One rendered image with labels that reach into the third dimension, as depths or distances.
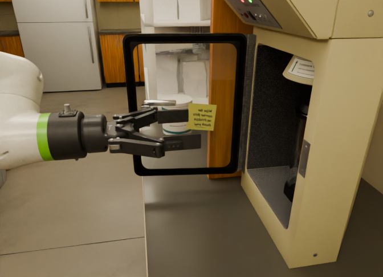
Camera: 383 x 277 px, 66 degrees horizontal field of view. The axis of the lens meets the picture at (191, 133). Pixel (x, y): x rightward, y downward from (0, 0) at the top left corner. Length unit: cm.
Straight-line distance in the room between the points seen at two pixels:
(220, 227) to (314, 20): 52
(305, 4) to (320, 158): 26
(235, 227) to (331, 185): 28
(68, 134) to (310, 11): 44
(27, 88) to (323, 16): 53
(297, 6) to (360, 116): 22
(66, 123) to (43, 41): 497
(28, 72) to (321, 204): 63
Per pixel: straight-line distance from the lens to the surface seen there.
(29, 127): 60
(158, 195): 89
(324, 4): 49
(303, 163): 58
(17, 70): 67
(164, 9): 183
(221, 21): 82
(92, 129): 58
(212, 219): 81
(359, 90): 56
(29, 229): 245
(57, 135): 58
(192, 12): 173
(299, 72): 62
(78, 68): 549
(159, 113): 66
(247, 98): 82
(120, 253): 207
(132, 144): 53
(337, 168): 61
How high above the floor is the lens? 146
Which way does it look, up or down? 24 degrees down
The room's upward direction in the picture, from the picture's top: straight up
